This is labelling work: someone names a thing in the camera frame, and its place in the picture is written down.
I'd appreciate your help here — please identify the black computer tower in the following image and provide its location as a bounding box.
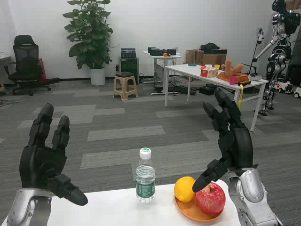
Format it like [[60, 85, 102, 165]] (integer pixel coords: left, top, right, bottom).
[[118, 56, 140, 85]]

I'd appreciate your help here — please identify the orange plate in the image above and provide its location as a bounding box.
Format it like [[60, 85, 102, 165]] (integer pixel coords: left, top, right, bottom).
[[174, 196, 225, 222]]

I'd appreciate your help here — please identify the long white table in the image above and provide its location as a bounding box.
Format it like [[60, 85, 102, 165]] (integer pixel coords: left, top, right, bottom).
[[164, 63, 269, 132]]

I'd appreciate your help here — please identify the black cloth bundle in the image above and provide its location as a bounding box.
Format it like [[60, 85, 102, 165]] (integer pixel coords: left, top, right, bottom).
[[200, 42, 221, 50]]

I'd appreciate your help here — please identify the clear water bottle green label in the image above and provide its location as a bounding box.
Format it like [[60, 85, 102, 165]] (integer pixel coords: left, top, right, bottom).
[[135, 147, 157, 204]]

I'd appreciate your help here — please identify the black office chair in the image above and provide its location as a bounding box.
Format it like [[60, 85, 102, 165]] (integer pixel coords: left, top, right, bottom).
[[4, 35, 61, 96]]

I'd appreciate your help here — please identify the yellow tape measure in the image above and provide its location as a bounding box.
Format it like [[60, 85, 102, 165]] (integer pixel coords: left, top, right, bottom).
[[238, 80, 252, 109]]

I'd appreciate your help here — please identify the brown cardboard box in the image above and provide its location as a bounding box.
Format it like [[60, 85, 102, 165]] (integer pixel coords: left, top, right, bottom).
[[201, 48, 228, 66]]

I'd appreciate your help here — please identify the small white desk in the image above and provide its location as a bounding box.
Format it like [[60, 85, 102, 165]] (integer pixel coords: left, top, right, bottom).
[[143, 50, 183, 96]]

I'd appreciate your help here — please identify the green leafy plant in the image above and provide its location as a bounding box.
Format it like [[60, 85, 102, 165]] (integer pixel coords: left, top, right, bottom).
[[62, 0, 114, 70]]

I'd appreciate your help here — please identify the white plant pot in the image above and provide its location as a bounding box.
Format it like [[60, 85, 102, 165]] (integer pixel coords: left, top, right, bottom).
[[88, 67, 106, 86]]

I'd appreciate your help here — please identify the black stand white camera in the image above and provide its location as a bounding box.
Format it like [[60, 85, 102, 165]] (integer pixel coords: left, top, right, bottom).
[[249, 28, 265, 73]]

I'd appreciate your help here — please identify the white wheeled robot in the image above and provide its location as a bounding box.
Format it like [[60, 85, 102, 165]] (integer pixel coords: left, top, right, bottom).
[[275, 81, 301, 98]]

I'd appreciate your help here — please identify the silver black humanoid robot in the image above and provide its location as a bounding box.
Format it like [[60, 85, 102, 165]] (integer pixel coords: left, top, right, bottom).
[[253, 0, 301, 117]]

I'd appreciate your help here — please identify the red panel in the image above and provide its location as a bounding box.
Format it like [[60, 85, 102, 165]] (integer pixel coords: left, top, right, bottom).
[[38, 58, 47, 82]]

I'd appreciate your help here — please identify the yellow lemon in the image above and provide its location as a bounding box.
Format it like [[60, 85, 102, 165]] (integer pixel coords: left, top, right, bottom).
[[174, 176, 197, 203]]

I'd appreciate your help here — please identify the red apple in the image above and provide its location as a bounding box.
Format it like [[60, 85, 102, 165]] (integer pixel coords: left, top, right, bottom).
[[195, 181, 226, 215]]

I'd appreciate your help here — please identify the black striped case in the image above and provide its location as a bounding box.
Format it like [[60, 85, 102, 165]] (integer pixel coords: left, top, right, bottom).
[[120, 48, 136, 58]]

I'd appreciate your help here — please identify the brown paper bag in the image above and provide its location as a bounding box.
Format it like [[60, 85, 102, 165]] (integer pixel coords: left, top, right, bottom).
[[185, 49, 196, 64], [195, 49, 204, 65]]

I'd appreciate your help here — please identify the red tissue box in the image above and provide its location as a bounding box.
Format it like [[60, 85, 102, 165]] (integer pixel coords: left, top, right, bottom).
[[200, 65, 219, 78]]

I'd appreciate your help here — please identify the orange wooden toy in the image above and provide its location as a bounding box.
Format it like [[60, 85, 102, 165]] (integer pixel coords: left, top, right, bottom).
[[217, 59, 249, 82]]

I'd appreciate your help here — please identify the beige plastic stool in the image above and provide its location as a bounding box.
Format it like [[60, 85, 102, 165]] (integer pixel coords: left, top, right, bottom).
[[112, 72, 139, 101]]

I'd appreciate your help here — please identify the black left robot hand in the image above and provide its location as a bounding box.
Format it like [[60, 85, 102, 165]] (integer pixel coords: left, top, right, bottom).
[[19, 103, 89, 207]]

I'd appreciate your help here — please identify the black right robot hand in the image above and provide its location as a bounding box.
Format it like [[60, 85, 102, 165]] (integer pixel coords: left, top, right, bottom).
[[191, 87, 254, 194]]

